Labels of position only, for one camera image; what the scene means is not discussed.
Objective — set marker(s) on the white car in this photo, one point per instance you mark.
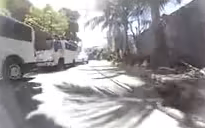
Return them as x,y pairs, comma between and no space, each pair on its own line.
82,57

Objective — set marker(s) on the large white van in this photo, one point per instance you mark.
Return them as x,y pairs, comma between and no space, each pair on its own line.
6,43

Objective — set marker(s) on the grey concrete road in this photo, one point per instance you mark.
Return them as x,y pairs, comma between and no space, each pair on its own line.
90,83

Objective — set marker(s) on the pile of debris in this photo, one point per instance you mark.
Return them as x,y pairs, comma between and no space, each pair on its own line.
186,73

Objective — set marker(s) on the green leafy trees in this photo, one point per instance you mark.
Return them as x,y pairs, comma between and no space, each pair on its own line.
48,20

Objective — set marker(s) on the dark wall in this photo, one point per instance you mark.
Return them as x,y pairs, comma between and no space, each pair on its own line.
186,36

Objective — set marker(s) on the palm trees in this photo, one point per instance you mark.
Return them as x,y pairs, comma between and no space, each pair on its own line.
155,30

